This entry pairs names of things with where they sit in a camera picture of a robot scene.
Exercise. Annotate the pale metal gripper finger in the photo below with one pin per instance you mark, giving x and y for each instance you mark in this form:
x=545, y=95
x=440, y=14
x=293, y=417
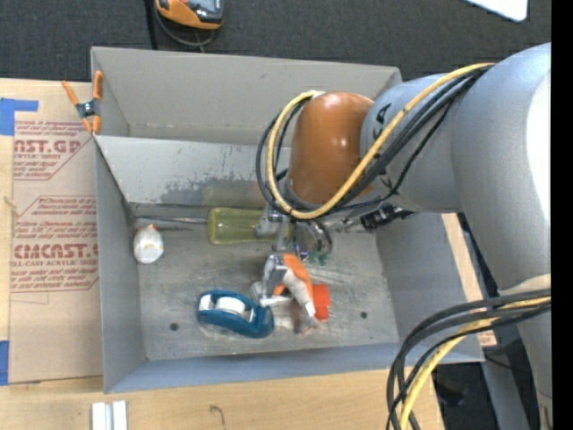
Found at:
x=282, y=272
x=268, y=276

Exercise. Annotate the blue tape dispenser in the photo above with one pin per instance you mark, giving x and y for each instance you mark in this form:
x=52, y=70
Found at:
x=242, y=318

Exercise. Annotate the white glue bottle orange cap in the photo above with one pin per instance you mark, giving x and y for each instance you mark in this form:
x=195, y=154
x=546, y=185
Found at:
x=147, y=245

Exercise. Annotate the white and orange spray bottle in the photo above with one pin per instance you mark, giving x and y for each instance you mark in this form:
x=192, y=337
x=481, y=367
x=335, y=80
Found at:
x=302, y=287

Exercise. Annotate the brown cardboard board red print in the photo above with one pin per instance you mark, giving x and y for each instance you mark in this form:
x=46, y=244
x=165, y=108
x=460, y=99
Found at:
x=53, y=240

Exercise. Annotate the grey metal bin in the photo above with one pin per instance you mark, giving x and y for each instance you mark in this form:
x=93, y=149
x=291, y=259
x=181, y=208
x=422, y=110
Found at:
x=188, y=276

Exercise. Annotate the black cylinder on white bracket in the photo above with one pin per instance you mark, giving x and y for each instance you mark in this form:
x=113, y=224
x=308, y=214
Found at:
x=378, y=217

